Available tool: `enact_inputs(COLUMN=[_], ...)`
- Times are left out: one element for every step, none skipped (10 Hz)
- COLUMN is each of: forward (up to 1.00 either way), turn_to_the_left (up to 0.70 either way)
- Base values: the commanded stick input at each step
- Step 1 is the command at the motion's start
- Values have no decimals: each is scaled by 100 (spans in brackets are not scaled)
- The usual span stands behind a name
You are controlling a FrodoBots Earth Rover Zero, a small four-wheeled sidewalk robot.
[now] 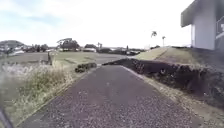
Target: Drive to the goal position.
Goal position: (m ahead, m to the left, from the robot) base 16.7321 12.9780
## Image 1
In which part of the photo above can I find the flat green field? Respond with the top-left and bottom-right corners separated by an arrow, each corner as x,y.
0,51 -> 135,66

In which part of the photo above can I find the dark hedge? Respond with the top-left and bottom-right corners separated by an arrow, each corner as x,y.
96,47 -> 142,57

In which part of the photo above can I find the tall dry grass verge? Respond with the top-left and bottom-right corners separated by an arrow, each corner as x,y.
0,61 -> 98,128

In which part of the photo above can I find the low dark bush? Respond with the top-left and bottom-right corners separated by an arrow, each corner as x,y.
74,62 -> 98,74

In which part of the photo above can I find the dark asphalt path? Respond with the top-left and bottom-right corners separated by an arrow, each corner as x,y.
16,64 -> 208,128

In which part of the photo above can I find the dark post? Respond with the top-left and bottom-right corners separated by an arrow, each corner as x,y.
46,51 -> 53,66

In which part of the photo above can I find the low building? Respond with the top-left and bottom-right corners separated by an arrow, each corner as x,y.
82,43 -> 98,53

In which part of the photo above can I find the grass slope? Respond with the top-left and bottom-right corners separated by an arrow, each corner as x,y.
134,46 -> 224,69

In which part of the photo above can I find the palm tree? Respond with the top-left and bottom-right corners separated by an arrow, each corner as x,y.
161,35 -> 167,48
150,30 -> 158,48

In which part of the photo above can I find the dark rock wall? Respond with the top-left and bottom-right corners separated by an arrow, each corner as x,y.
102,58 -> 224,110

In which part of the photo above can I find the broad dark tree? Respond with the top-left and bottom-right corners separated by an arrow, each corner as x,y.
56,37 -> 81,52

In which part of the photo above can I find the grey building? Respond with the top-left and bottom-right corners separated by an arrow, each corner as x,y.
180,0 -> 224,52

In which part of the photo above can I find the wooded hill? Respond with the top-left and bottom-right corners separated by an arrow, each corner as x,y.
0,39 -> 27,56

